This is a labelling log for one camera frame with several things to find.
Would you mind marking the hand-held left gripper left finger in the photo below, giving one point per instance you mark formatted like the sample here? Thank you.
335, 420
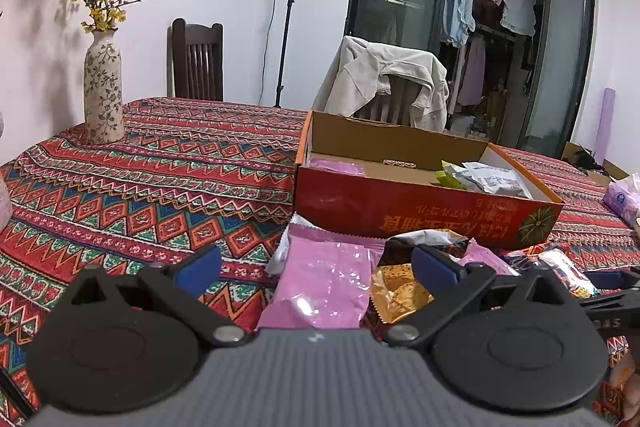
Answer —
200, 264

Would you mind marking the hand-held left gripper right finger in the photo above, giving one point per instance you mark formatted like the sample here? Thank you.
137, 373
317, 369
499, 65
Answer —
435, 267

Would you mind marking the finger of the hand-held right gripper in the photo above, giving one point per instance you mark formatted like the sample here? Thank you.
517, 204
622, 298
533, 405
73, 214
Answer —
615, 300
615, 280

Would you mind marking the silver grey snack packet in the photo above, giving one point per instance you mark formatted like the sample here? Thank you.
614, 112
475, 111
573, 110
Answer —
430, 238

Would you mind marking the golden snack packet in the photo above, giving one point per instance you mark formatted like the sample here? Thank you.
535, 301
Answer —
397, 294

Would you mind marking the colourful snack packet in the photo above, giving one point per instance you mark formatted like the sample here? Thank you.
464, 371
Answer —
567, 272

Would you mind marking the pink snack packet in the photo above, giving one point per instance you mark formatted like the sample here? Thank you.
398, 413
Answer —
320, 282
337, 168
487, 263

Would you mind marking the plain white snack packet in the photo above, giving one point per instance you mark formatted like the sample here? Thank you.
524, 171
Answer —
282, 252

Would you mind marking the green snack packet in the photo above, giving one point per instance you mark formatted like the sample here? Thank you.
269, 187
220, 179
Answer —
450, 177

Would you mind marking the red cardboard box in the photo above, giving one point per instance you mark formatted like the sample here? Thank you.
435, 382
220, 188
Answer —
350, 212

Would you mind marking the white printed snack packet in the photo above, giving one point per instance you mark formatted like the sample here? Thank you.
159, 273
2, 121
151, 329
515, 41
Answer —
495, 182

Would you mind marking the person's right hand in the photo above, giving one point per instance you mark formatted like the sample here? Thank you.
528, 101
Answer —
626, 377

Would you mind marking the purple tissue pack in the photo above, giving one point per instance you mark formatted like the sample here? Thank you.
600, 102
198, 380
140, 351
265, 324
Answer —
622, 202

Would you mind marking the open brown cardboard box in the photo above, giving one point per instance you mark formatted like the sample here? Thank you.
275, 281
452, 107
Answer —
617, 172

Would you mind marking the purple rolled yoga mat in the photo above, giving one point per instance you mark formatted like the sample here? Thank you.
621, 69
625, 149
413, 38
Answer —
605, 122

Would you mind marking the wooden chair under jacket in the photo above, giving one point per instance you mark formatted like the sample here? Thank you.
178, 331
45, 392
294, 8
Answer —
395, 102

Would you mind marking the floral ceramic vase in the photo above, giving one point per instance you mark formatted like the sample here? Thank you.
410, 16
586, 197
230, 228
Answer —
102, 92

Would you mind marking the hanging lilac clothes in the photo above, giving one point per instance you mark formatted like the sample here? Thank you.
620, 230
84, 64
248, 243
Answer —
472, 72

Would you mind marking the beige jacket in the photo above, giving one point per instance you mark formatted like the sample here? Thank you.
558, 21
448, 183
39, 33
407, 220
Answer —
350, 82

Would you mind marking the dark wooden chair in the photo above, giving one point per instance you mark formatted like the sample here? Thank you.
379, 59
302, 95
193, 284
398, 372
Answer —
180, 57

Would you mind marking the black framed sliding glass door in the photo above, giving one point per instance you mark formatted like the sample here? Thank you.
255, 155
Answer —
395, 17

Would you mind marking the hanging white garment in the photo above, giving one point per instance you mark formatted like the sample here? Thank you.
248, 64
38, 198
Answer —
517, 9

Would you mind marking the studio light on stand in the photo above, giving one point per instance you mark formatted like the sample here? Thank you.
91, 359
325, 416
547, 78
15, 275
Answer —
290, 2

